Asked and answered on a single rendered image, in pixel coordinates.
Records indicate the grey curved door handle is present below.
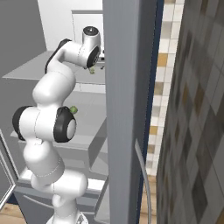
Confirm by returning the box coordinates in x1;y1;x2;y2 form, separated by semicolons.
134;138;153;224

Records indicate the grey fridge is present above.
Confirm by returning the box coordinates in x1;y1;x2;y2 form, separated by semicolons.
0;0;110;224

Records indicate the grey fridge drawer box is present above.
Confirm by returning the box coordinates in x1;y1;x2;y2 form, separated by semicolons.
10;92;109;179

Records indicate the grey freezer drawer handle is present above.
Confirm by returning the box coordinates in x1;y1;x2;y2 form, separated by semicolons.
22;193;96;216

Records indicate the grey framed fridge door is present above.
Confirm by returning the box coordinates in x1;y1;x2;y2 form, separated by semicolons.
0;128;18;212

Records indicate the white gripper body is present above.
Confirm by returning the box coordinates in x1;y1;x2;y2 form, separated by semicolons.
98;49;107;70

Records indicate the grey fridge shelf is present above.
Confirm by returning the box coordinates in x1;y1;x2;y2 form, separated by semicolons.
2;50;107;86

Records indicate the grey freezer drawer front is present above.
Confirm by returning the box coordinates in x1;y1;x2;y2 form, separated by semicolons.
13;186;100;224

